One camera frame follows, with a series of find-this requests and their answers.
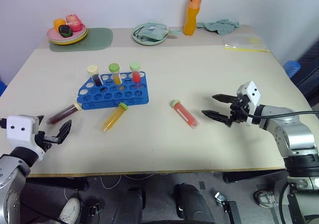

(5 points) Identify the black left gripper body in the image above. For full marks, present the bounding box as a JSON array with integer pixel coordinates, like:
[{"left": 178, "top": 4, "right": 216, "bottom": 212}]
[{"left": 36, "top": 130, "right": 63, "bottom": 151}]

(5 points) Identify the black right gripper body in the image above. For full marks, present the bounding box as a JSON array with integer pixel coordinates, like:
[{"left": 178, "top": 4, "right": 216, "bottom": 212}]
[{"left": 227, "top": 94, "right": 251, "bottom": 128}]

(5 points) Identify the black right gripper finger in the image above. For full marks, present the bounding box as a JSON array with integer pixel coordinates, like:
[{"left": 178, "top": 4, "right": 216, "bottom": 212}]
[
  {"left": 201, "top": 110, "right": 231, "bottom": 128},
  {"left": 211, "top": 94, "right": 236, "bottom": 104}
]

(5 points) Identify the dark liquid tube cream cap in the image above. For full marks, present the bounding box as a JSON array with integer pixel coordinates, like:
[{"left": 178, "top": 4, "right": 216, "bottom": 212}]
[
  {"left": 87, "top": 65, "right": 104, "bottom": 87},
  {"left": 47, "top": 102, "right": 83, "bottom": 125}
]

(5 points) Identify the red liquid tube green cap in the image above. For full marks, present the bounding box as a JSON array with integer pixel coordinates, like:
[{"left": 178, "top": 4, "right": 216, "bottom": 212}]
[
  {"left": 129, "top": 61, "right": 142, "bottom": 89},
  {"left": 170, "top": 100, "right": 200, "bottom": 130}
]

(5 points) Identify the orange liquid tube green cap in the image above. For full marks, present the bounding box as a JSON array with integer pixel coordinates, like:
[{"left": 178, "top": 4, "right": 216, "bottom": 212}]
[
  {"left": 108, "top": 63, "right": 125, "bottom": 92},
  {"left": 102, "top": 102, "right": 129, "bottom": 133}
]

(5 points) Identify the blue test tube rack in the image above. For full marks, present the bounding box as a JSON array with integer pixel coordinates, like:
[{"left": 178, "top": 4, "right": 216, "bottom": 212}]
[{"left": 76, "top": 71, "right": 150, "bottom": 111}]

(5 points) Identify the clear zip bag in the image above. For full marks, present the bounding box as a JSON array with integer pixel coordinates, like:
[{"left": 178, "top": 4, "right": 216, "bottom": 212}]
[{"left": 222, "top": 35, "right": 272, "bottom": 53}]

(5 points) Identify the large beige table mat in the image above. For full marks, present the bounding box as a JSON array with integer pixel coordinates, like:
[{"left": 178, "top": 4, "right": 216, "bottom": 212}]
[{"left": 0, "top": 44, "right": 314, "bottom": 178}]

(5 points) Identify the blue ribbed container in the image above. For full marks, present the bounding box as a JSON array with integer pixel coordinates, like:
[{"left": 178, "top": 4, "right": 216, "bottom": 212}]
[{"left": 284, "top": 60, "right": 302, "bottom": 79}]

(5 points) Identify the crumpled teal cloth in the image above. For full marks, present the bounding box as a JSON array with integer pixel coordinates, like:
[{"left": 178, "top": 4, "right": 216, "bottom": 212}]
[{"left": 196, "top": 18, "right": 240, "bottom": 36}]

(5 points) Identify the white shoe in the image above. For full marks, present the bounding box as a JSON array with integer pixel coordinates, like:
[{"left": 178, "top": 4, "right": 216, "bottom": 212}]
[{"left": 58, "top": 197, "right": 81, "bottom": 224}]

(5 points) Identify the black equipment case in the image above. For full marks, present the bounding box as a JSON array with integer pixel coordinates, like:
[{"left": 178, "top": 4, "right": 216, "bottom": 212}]
[{"left": 290, "top": 41, "right": 319, "bottom": 103}]

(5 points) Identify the caster wheel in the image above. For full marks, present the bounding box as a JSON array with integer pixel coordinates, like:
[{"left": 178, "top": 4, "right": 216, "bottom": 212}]
[{"left": 214, "top": 192, "right": 227, "bottom": 207}]

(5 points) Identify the orange drink bottle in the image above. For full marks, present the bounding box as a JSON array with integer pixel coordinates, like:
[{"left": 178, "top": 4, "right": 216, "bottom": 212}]
[{"left": 183, "top": 0, "right": 204, "bottom": 36}]

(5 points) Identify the yellow plate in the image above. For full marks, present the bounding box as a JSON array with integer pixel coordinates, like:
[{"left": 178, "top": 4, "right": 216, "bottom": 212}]
[{"left": 48, "top": 28, "right": 89, "bottom": 46}]

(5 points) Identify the pink plate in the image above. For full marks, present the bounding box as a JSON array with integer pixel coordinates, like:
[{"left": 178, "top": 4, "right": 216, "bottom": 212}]
[{"left": 47, "top": 24, "right": 87, "bottom": 42}]

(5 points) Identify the grey sneaker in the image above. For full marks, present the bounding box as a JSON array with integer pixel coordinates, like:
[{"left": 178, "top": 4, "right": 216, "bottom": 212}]
[{"left": 253, "top": 189, "right": 280, "bottom": 208}]

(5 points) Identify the dark rounded shape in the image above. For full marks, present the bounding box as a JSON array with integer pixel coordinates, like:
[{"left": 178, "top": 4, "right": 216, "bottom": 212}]
[{"left": 173, "top": 183, "right": 215, "bottom": 224}]

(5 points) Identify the dark green toy fruit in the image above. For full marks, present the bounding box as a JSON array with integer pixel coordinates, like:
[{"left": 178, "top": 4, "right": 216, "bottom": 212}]
[{"left": 58, "top": 24, "right": 73, "bottom": 38}]

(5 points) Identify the light green plate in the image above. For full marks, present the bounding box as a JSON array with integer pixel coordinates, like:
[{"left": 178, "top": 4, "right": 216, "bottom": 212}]
[{"left": 131, "top": 23, "right": 168, "bottom": 46}]

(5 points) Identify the green placemat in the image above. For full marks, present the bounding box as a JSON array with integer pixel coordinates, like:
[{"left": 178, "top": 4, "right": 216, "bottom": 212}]
[{"left": 48, "top": 27, "right": 114, "bottom": 53}]

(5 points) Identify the orange toy fruit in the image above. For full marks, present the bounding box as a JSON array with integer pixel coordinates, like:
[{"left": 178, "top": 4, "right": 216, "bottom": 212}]
[{"left": 53, "top": 18, "right": 67, "bottom": 31}]

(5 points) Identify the pink toy apple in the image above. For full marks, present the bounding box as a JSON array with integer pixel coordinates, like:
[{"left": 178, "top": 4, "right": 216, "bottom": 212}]
[{"left": 65, "top": 13, "right": 83, "bottom": 32}]

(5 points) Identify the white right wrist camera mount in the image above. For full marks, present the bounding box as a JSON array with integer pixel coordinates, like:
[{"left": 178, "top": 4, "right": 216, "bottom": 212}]
[{"left": 236, "top": 81, "right": 262, "bottom": 127}]

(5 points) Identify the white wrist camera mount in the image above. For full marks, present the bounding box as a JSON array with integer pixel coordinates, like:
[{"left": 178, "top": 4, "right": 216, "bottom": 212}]
[
  {"left": 5, "top": 114, "right": 45, "bottom": 161},
  {"left": 236, "top": 81, "right": 262, "bottom": 127}
]

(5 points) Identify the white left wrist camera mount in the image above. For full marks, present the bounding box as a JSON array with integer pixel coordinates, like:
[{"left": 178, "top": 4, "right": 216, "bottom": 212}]
[{"left": 5, "top": 114, "right": 45, "bottom": 161}]

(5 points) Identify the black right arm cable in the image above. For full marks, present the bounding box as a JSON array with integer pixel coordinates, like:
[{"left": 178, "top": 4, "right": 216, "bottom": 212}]
[{"left": 238, "top": 106, "right": 319, "bottom": 118}]

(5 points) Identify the black table frame bar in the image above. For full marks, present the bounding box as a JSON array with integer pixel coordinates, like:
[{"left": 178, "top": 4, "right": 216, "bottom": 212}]
[
  {"left": 222, "top": 169, "right": 288, "bottom": 184},
  {"left": 25, "top": 177, "right": 90, "bottom": 192}
]

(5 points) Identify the white cable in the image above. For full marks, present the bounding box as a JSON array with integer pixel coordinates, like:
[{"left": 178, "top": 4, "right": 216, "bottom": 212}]
[{"left": 99, "top": 173, "right": 157, "bottom": 190}]

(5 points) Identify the black metal bracket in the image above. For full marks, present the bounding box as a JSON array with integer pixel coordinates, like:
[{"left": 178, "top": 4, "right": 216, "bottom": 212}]
[{"left": 222, "top": 201, "right": 242, "bottom": 224}]

